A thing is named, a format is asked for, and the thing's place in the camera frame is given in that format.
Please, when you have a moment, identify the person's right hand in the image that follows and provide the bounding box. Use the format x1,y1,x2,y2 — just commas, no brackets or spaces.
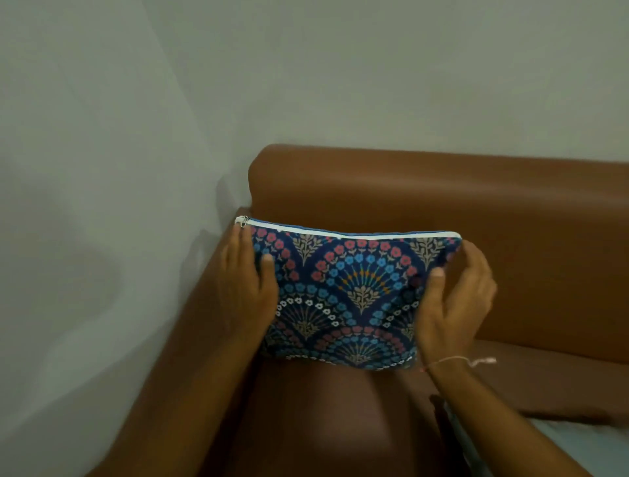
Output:
416,241,498,370

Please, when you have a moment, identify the person's left hand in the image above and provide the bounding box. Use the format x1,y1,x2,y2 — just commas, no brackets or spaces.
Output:
214,228,280,345

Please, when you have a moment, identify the blue floral zippered cushion cover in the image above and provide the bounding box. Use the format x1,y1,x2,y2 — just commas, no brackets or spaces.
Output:
234,215,464,371

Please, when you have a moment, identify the person's right forearm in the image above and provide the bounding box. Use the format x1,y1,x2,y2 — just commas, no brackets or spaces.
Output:
426,359,593,477

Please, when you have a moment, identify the person's left forearm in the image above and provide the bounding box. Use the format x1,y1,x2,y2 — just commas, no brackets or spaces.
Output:
87,337,268,477

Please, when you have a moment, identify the brown leather sofa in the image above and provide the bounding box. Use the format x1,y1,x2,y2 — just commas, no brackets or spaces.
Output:
87,144,629,477

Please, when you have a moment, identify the light blue cloth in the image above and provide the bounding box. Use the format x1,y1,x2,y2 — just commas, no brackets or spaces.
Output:
444,400,629,477

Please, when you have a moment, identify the white thread wrist bracelet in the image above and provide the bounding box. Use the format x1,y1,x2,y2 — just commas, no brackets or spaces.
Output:
419,356,497,375

